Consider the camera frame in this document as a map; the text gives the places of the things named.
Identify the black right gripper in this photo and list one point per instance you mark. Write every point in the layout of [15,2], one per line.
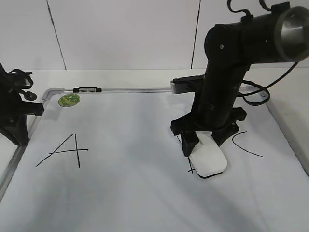
[186,127]

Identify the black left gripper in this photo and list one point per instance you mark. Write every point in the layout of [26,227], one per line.
[16,103]

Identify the white board eraser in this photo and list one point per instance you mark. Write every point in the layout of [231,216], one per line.
[207,158]

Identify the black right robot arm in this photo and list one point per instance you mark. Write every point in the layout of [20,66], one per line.
[281,36]

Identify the round green magnet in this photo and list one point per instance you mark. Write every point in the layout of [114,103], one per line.
[69,100]

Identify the black and silver marker clip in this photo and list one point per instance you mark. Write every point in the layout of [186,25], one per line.
[87,90]

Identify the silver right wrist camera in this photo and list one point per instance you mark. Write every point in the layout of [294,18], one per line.
[187,84]

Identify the white board with grey frame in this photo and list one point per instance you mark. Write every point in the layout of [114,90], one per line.
[111,164]

